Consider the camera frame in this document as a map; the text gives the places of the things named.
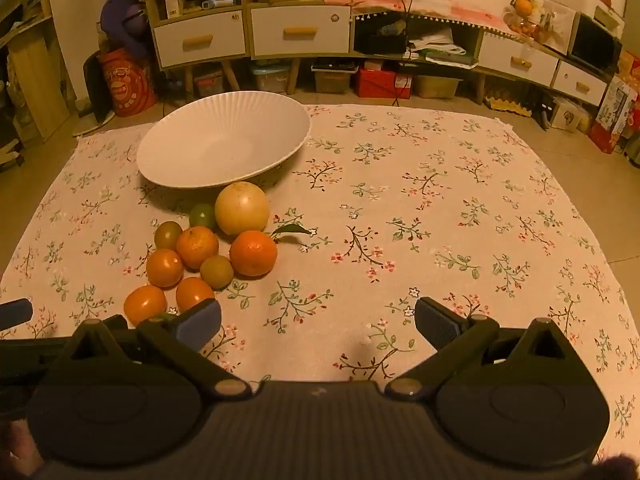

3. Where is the floral printed carton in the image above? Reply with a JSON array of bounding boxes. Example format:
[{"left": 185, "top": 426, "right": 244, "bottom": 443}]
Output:
[{"left": 597, "top": 77, "right": 638, "bottom": 136}]

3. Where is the black upright panel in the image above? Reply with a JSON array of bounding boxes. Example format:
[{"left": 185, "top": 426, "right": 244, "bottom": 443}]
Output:
[{"left": 82, "top": 55, "right": 116, "bottom": 123}]

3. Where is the beige storage bin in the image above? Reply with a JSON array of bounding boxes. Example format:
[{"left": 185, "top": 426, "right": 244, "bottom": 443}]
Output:
[{"left": 414, "top": 75, "right": 460, "bottom": 100}]

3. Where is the brownish green round fruit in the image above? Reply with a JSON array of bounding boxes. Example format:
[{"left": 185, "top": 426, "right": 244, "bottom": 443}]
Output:
[{"left": 200, "top": 255, "right": 235, "bottom": 290}]

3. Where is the stack of papers and cloth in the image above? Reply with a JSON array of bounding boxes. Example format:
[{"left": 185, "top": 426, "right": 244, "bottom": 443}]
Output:
[{"left": 407, "top": 25, "right": 476, "bottom": 66}]

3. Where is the beige bin with black lid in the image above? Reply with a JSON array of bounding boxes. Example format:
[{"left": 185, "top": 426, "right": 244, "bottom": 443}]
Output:
[{"left": 312, "top": 62, "right": 358, "bottom": 95}]

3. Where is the yellow egg tray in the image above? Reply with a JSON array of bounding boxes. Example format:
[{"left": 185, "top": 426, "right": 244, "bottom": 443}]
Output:
[{"left": 487, "top": 95, "right": 533, "bottom": 117}]

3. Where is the rough-skinned mandarin orange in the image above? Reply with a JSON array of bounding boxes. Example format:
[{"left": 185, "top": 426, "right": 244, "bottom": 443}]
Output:
[{"left": 176, "top": 226, "right": 220, "bottom": 271}]

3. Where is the red gift box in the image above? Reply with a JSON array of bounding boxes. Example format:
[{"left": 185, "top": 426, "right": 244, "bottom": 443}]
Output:
[{"left": 356, "top": 67, "right": 413, "bottom": 100}]

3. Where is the green orange leaf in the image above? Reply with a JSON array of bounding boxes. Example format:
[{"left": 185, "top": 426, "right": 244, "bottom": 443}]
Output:
[{"left": 271, "top": 224, "right": 312, "bottom": 241}]

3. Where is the red printed bag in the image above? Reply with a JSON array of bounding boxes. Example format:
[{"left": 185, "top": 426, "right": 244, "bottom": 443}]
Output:
[{"left": 97, "top": 50, "right": 158, "bottom": 117}]

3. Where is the wooden board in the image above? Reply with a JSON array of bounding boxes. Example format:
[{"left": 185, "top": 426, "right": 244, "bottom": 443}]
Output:
[{"left": 7, "top": 30, "right": 71, "bottom": 141}]

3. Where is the black microwave oven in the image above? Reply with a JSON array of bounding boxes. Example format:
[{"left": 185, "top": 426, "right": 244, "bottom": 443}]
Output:
[{"left": 570, "top": 12, "right": 623, "bottom": 78}]

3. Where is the large yellow grapefruit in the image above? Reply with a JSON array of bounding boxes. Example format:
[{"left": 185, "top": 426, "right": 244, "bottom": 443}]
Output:
[{"left": 214, "top": 182, "right": 271, "bottom": 237}]

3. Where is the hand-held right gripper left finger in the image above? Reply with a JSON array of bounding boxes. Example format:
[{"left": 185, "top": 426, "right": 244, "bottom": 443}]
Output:
[{"left": 52, "top": 298, "right": 252, "bottom": 402}]

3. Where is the white ribbed bowl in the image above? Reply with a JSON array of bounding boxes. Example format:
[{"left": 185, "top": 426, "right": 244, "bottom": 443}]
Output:
[{"left": 136, "top": 91, "right": 312, "bottom": 189}]

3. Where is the white drawer with wooden handle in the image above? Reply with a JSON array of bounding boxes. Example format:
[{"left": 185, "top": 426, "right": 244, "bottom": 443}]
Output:
[
  {"left": 250, "top": 5, "right": 351, "bottom": 57},
  {"left": 477, "top": 32, "right": 558, "bottom": 92},
  {"left": 153, "top": 10, "right": 247, "bottom": 67},
  {"left": 552, "top": 61, "right": 608, "bottom": 107}
]

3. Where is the clear plastic storage bin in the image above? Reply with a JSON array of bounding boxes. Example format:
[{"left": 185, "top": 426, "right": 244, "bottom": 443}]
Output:
[{"left": 192, "top": 67, "right": 224, "bottom": 98}]

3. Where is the black box in cabinet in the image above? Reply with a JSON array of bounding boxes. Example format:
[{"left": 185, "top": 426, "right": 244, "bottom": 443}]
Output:
[{"left": 357, "top": 30, "right": 408, "bottom": 56}]

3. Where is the orange tomato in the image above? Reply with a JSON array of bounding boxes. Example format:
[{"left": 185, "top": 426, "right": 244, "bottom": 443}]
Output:
[
  {"left": 175, "top": 277, "right": 216, "bottom": 312},
  {"left": 146, "top": 248, "right": 184, "bottom": 288},
  {"left": 123, "top": 285, "right": 167, "bottom": 327}
]

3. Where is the bright orange with leaf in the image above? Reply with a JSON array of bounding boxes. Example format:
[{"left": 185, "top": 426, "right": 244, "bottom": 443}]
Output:
[{"left": 229, "top": 230, "right": 278, "bottom": 278}]

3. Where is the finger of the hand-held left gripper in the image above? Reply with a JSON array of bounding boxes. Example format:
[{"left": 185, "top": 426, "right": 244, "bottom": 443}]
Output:
[
  {"left": 0, "top": 337, "right": 71, "bottom": 361},
  {"left": 0, "top": 298, "right": 34, "bottom": 332}
]

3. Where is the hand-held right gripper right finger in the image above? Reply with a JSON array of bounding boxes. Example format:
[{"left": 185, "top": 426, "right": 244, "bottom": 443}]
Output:
[{"left": 387, "top": 296, "right": 588, "bottom": 402}]

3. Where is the red carton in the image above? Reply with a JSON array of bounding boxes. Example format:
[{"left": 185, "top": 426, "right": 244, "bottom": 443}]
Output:
[{"left": 587, "top": 122, "right": 623, "bottom": 155}]

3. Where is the purple plush toy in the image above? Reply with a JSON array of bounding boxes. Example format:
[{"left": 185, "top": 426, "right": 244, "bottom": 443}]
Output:
[{"left": 100, "top": 0, "right": 153, "bottom": 58}]

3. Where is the clear bin with blue lid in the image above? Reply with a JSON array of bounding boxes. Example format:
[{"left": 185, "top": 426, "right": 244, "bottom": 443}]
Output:
[{"left": 250, "top": 62, "right": 291, "bottom": 95}]

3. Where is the floral tablecloth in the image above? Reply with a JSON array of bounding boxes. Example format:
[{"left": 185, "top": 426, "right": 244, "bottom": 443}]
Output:
[{"left": 0, "top": 104, "right": 632, "bottom": 466}]

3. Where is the white printed carton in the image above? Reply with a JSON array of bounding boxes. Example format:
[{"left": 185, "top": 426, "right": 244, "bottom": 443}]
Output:
[{"left": 550, "top": 97, "right": 586, "bottom": 133}]

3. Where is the dark greenish tomato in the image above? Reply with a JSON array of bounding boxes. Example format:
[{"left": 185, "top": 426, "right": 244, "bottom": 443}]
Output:
[{"left": 154, "top": 221, "right": 184, "bottom": 251}]

